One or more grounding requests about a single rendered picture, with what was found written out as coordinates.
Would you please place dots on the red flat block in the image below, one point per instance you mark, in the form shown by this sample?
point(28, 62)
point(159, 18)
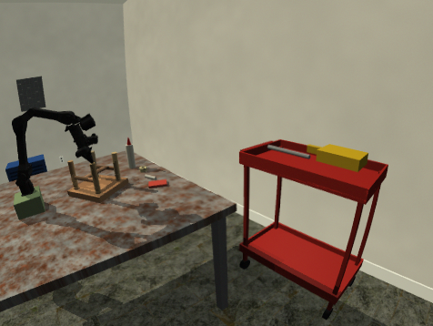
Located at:
point(157, 183)

